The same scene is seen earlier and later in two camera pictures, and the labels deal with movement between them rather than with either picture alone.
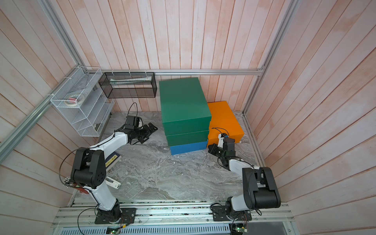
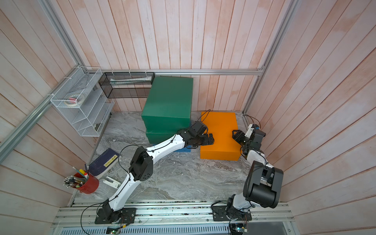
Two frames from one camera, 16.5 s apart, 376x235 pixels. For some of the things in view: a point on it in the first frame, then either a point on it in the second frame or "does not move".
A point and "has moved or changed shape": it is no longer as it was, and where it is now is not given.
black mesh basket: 129,84 does not move
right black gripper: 212,151 → 239,136
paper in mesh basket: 129,80 does not move
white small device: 112,183 does not move
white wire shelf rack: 80,100 does not move
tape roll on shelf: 74,100 does not move
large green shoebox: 188,138 has moved or changed shape
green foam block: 184,106 has moved or changed shape
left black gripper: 149,131 → 206,142
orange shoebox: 223,120 has moved or changed shape
